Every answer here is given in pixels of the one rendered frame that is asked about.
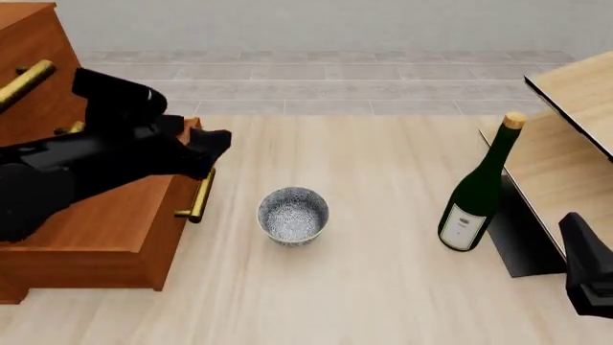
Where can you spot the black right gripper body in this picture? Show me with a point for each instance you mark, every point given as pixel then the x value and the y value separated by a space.
pixel 591 294

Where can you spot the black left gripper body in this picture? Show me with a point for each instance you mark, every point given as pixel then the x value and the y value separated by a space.
pixel 206 140

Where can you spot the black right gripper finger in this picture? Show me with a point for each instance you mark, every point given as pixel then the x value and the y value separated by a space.
pixel 582 244

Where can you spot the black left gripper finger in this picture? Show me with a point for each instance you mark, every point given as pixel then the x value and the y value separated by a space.
pixel 201 165

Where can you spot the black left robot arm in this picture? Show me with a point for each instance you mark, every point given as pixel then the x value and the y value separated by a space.
pixel 72 158

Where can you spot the wooden cabinet drawer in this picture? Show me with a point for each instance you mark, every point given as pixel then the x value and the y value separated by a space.
pixel 64 102
pixel 124 219

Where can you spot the patterned blue white bowl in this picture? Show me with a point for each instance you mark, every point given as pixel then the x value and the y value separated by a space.
pixel 293 217

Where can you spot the wooden cabinet with drawers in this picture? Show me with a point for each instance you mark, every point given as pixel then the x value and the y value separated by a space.
pixel 110 251

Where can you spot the dark green wine bottle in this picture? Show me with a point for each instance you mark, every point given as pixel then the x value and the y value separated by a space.
pixel 471 201

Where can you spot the pale wooden rack black frame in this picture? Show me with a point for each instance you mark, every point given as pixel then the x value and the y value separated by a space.
pixel 565 161

